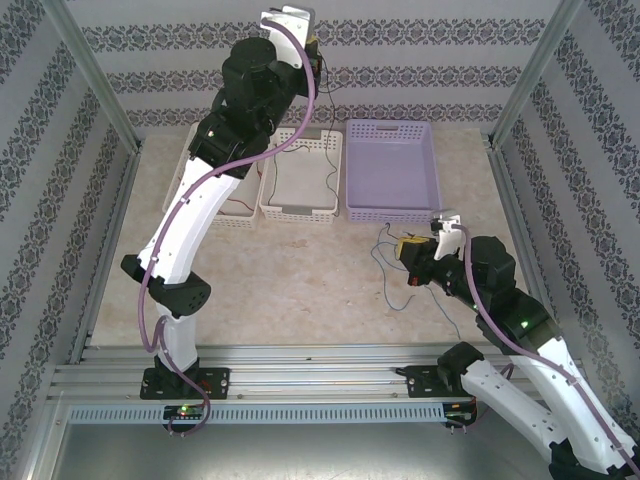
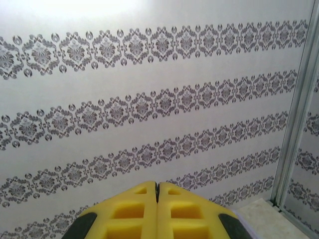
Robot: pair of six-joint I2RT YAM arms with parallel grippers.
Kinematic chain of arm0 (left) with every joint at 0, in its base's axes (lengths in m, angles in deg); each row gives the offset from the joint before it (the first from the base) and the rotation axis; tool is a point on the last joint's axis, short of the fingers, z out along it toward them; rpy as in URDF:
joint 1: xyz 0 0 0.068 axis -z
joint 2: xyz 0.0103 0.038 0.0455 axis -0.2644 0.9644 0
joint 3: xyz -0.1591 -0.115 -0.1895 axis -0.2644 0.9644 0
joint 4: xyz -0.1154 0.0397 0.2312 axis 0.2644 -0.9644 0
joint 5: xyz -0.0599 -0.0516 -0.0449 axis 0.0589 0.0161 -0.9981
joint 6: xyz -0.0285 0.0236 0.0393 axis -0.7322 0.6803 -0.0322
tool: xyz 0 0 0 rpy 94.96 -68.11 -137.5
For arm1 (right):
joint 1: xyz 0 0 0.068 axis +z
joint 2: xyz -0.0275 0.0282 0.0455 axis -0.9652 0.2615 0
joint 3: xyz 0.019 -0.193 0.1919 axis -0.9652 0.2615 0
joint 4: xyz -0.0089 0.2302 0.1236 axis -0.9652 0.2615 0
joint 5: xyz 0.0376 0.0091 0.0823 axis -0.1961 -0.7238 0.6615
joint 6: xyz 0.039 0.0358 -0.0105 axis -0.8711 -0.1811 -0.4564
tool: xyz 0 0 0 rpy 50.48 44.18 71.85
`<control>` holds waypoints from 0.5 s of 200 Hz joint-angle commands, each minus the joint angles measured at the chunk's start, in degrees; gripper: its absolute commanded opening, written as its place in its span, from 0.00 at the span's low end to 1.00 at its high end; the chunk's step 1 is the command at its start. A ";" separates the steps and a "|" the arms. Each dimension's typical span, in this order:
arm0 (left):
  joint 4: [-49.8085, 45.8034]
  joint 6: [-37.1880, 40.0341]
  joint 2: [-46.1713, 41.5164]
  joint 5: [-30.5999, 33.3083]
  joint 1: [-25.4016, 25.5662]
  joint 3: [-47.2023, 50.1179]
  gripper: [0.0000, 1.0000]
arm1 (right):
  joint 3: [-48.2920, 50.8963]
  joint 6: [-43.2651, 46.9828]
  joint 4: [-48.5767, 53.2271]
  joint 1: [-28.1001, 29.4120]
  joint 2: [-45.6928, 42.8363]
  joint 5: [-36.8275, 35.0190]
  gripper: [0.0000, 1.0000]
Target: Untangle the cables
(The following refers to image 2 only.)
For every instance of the right aluminium corner post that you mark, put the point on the right aluminium corner post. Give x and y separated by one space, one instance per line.
299 112

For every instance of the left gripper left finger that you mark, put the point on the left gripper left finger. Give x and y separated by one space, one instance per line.
134 219

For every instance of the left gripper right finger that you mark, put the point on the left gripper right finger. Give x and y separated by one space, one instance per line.
182 219

